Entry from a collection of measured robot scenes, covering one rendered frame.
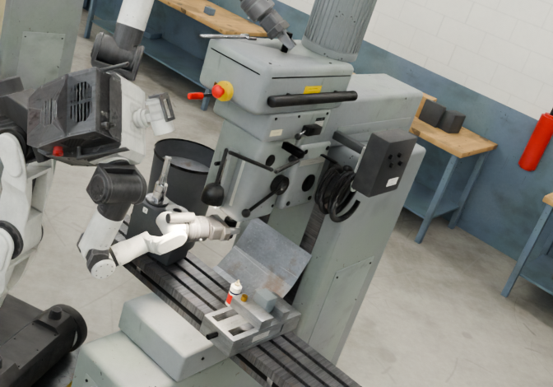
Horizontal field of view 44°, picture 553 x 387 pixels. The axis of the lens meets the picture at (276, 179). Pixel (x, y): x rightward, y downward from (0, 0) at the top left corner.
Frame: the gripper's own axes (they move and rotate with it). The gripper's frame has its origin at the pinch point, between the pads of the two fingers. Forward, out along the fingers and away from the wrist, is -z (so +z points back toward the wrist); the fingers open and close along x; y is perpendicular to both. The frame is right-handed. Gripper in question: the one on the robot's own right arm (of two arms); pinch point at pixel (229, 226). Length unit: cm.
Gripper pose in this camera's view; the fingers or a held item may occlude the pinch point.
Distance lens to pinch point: 247.1
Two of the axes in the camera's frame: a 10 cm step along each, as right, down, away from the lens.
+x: -5.4, -4.8, 6.9
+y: -3.0, 8.8, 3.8
